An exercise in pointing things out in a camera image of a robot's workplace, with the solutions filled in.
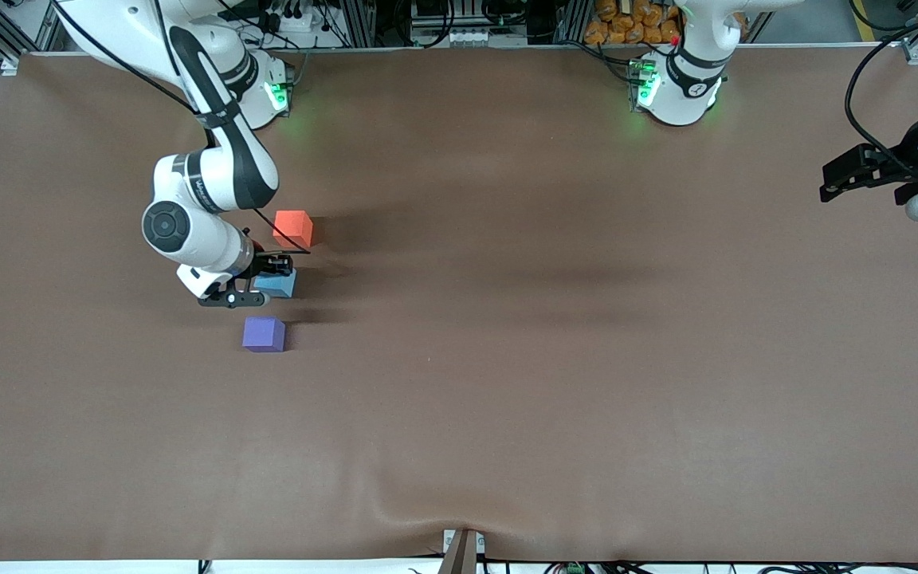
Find white power strip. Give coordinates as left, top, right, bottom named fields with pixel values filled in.
left=443, top=28, right=528, bottom=48

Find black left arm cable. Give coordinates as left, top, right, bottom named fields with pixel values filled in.
left=845, top=0, right=918, bottom=164

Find blue block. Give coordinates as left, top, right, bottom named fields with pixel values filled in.
left=254, top=269, right=298, bottom=300

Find orange block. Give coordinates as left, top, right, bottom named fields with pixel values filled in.
left=273, top=210, right=315, bottom=249

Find brown table cloth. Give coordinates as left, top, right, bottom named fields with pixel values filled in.
left=0, top=44, right=918, bottom=563

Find orange bagged items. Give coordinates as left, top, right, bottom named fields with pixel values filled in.
left=584, top=0, right=748, bottom=46

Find purple block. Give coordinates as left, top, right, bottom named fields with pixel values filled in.
left=241, top=316, right=287, bottom=353

